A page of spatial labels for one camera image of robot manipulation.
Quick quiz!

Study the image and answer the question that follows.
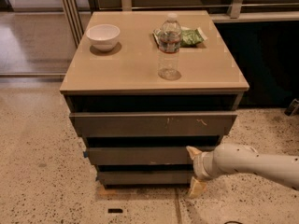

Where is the clear plastic water bottle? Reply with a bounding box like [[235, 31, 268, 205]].
[[158, 13, 181, 80]]

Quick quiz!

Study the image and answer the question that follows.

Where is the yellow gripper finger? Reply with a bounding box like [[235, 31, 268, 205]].
[[188, 176, 206, 198], [186, 146, 202, 160]]

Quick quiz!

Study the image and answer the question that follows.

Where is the grey drawer cabinet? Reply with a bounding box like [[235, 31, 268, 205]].
[[60, 11, 249, 173]]

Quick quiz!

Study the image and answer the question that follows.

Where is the metal window frame rail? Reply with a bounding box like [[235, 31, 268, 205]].
[[62, 0, 84, 47]]

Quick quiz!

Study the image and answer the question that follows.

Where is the white ceramic bowl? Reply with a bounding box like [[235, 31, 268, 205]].
[[86, 24, 121, 51]]

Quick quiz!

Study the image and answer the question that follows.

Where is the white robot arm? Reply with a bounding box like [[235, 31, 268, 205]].
[[186, 144, 299, 198]]

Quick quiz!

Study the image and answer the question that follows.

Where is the green snack bag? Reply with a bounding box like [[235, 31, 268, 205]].
[[152, 26, 208, 48]]

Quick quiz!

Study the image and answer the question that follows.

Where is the grey drawer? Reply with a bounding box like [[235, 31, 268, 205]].
[[84, 147, 192, 165], [69, 111, 236, 137], [97, 170, 193, 186]]

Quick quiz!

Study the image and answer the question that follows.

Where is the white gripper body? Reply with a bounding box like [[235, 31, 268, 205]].
[[193, 152, 218, 180]]

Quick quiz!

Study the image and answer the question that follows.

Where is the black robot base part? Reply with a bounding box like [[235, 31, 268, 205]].
[[284, 99, 299, 116]]

